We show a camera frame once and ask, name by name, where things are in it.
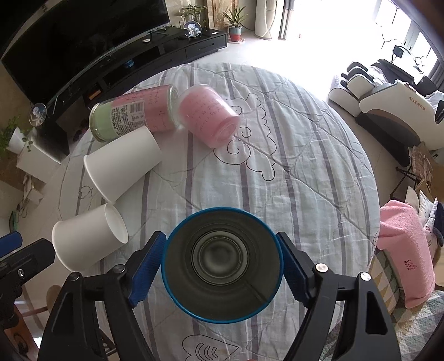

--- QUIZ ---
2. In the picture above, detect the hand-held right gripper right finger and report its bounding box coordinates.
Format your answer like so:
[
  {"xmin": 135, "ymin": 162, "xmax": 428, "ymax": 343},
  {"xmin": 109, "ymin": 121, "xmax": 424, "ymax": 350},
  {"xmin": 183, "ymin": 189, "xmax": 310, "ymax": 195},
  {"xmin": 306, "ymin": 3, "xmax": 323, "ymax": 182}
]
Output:
[{"xmin": 276, "ymin": 232, "xmax": 406, "ymax": 361}]

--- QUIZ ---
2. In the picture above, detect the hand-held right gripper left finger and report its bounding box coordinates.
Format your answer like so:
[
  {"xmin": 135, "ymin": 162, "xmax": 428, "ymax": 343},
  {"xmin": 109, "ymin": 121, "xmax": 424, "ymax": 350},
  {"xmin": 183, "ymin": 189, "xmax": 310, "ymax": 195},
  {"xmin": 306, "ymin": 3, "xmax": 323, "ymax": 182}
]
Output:
[{"xmin": 37, "ymin": 231, "xmax": 167, "ymax": 361}]

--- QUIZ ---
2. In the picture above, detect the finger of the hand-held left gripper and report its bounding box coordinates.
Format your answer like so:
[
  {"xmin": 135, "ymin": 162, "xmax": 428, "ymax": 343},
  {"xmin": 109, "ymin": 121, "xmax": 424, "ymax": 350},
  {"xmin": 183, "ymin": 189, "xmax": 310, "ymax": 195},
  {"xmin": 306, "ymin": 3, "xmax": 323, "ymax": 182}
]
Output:
[{"xmin": 0, "ymin": 232, "xmax": 56, "ymax": 330}]

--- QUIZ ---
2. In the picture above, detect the blue steel cup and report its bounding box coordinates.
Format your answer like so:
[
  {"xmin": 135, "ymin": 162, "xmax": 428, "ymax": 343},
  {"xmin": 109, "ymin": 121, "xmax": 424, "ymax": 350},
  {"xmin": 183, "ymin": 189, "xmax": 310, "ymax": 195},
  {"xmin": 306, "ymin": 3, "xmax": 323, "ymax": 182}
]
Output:
[{"xmin": 160, "ymin": 207, "xmax": 285, "ymax": 325}]

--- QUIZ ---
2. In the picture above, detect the white paper cup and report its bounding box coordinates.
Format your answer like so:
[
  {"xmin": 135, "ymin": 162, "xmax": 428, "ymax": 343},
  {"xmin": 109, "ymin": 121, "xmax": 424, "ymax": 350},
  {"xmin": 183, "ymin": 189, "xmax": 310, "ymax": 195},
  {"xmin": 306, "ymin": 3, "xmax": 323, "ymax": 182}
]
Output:
[
  {"xmin": 84, "ymin": 125, "xmax": 163, "ymax": 204},
  {"xmin": 52, "ymin": 203, "xmax": 129, "ymax": 272}
]

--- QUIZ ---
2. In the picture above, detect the pink frosted plastic cup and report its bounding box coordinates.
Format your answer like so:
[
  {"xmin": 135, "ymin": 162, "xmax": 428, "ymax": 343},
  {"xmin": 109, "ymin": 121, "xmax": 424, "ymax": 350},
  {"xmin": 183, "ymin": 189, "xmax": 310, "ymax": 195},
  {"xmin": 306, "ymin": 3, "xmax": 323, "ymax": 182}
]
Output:
[{"xmin": 177, "ymin": 85, "xmax": 242, "ymax": 149}]

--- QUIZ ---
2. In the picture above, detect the white side cabinet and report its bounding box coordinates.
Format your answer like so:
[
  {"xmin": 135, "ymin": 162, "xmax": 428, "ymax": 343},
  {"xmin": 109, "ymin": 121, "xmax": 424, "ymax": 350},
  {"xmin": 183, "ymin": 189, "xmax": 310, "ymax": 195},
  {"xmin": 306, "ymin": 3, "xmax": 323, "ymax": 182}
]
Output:
[{"xmin": 16, "ymin": 130, "xmax": 63, "ymax": 183}]

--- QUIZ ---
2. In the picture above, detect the pink towel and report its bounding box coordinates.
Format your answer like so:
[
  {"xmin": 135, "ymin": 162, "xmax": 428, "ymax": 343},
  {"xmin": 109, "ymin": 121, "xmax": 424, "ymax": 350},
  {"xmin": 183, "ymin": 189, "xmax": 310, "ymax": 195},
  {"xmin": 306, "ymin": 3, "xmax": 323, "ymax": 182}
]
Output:
[{"xmin": 376, "ymin": 199, "xmax": 436, "ymax": 309}]

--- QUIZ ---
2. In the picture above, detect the green plant in white pot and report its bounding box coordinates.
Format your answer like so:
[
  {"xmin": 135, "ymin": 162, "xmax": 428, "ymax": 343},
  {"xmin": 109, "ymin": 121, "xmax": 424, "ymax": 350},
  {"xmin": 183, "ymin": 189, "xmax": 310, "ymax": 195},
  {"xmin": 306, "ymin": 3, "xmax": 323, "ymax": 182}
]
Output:
[{"xmin": 0, "ymin": 116, "xmax": 33, "ymax": 155}]

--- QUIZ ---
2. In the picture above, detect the round figurine ornament plate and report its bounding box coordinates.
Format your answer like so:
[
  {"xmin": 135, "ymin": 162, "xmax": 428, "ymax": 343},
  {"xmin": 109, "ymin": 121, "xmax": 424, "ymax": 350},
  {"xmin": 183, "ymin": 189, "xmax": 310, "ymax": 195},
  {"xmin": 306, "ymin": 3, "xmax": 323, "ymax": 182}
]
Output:
[
  {"xmin": 183, "ymin": 20, "xmax": 203, "ymax": 39},
  {"xmin": 29, "ymin": 103, "xmax": 48, "ymax": 127}
]

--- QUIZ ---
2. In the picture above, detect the pink and green labelled bottle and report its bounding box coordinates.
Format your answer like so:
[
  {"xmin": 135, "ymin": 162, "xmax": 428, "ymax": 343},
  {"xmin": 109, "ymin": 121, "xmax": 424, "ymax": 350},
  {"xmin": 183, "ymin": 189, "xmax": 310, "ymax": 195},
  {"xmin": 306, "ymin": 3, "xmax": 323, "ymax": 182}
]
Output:
[{"xmin": 89, "ymin": 84, "xmax": 180, "ymax": 141}]

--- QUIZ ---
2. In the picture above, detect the white massage chair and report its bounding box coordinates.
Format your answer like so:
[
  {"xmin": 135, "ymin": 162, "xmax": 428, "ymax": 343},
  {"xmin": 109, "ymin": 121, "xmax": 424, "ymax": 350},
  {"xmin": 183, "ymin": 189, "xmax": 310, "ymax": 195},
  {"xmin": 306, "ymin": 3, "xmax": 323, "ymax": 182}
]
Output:
[{"xmin": 328, "ymin": 59, "xmax": 444, "ymax": 167}]

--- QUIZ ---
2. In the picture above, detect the black television cabinet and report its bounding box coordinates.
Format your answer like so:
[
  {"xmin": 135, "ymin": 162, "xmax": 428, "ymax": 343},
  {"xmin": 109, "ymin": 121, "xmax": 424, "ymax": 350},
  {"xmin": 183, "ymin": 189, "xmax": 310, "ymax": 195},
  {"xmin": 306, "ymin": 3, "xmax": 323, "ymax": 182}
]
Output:
[{"xmin": 38, "ymin": 26, "xmax": 228, "ymax": 159}]

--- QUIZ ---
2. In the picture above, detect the black flat television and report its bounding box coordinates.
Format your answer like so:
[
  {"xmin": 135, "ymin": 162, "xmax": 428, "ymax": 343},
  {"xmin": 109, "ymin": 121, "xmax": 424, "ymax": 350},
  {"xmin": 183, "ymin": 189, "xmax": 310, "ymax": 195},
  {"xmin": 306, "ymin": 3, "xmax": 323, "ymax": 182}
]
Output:
[{"xmin": 0, "ymin": 0, "xmax": 171, "ymax": 105}]

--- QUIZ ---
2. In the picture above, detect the potted plant in red pot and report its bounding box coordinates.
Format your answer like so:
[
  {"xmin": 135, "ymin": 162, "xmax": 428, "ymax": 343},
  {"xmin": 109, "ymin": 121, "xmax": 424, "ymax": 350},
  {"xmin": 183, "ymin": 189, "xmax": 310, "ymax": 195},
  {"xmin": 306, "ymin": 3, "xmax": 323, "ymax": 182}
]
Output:
[{"xmin": 222, "ymin": 5, "xmax": 248, "ymax": 44}]

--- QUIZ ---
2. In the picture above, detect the white floor air conditioner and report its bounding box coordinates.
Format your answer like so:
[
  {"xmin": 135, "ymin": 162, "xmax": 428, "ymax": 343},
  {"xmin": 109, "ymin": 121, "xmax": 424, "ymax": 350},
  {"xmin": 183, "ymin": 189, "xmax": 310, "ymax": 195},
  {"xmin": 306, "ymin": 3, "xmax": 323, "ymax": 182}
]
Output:
[{"xmin": 254, "ymin": 0, "xmax": 280, "ymax": 39}]

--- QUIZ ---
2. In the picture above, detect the leafy plant in glass vase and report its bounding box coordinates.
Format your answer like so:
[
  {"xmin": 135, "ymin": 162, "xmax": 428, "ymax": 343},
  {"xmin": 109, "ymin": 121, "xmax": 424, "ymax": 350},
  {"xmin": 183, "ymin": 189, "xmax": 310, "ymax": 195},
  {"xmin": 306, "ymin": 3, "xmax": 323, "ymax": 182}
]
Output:
[{"xmin": 178, "ymin": 4, "xmax": 209, "ymax": 28}]

